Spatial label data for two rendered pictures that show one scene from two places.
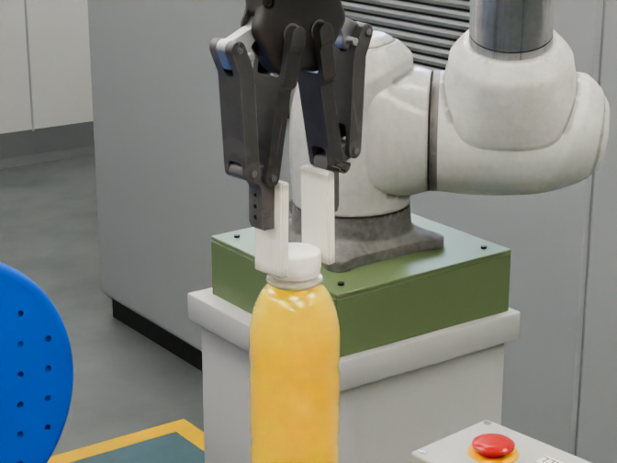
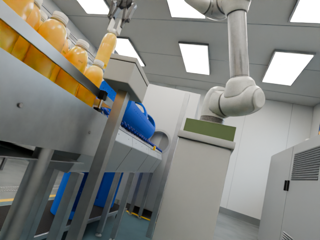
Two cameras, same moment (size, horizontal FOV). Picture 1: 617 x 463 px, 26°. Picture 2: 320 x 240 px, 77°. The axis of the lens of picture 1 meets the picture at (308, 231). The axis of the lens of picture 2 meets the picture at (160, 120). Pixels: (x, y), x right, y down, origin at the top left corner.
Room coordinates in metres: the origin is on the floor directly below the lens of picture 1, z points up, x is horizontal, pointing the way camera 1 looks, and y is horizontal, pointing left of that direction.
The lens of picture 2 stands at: (0.70, -0.89, 0.78)
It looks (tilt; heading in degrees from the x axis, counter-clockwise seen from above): 12 degrees up; 55
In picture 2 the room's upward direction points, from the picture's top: 16 degrees clockwise
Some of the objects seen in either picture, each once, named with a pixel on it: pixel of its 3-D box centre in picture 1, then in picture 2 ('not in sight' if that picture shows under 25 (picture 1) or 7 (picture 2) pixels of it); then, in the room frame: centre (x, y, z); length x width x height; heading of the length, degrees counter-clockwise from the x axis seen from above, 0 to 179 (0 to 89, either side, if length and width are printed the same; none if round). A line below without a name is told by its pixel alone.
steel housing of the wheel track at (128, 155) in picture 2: not in sight; (131, 153); (1.73, 0.87, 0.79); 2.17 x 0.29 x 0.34; 42
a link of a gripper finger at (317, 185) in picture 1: (318, 214); (119, 27); (0.94, -0.01, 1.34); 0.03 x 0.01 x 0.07; 42
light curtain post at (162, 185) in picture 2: not in sight; (169, 160); (2.28, 0.92, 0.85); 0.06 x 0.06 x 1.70; 42
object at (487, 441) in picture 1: (493, 446); not in sight; (1.03, -0.16, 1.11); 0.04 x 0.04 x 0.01
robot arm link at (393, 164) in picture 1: (359, 118); (216, 103); (1.68, -0.07, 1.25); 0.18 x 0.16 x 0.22; 83
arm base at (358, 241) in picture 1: (342, 218); (211, 124); (1.70, -0.05, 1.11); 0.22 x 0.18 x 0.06; 35
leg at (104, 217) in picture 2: not in sight; (109, 200); (1.68, 0.92, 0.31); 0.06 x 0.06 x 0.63; 42
